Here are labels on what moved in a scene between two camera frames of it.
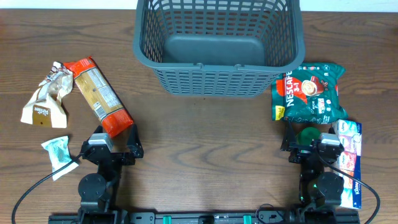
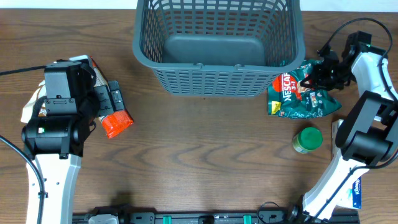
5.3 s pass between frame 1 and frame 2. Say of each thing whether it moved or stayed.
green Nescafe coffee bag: moved
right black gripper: moved
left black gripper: moved
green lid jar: stayed
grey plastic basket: stayed
